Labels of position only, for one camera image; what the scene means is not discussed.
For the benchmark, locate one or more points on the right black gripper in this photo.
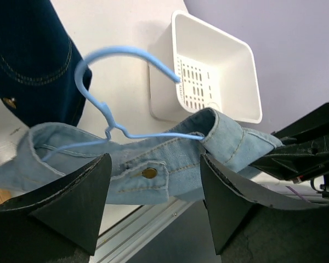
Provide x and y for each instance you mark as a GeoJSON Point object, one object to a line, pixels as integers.
{"type": "Point", "coordinates": [304, 154]}

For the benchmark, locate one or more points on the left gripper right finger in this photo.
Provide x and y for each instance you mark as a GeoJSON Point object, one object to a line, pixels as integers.
{"type": "Point", "coordinates": [249, 219]}

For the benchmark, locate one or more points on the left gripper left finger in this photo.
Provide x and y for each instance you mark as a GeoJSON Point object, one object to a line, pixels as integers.
{"type": "Point", "coordinates": [60, 218]}

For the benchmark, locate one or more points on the light blue denim skirt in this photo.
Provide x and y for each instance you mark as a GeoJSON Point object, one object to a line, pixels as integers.
{"type": "Point", "coordinates": [144, 172]}

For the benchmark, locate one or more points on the light blue wire hanger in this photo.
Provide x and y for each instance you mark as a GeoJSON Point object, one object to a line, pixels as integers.
{"type": "Point", "coordinates": [103, 107]}

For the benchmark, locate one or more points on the dark blue denim skirt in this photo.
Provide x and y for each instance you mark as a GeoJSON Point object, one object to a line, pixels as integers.
{"type": "Point", "coordinates": [37, 65]}

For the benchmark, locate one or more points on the white plastic basket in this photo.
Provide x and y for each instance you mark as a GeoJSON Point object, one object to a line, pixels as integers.
{"type": "Point", "coordinates": [216, 69]}

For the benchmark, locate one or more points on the aluminium mounting rail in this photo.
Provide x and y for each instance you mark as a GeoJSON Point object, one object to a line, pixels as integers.
{"type": "Point", "coordinates": [127, 237]}

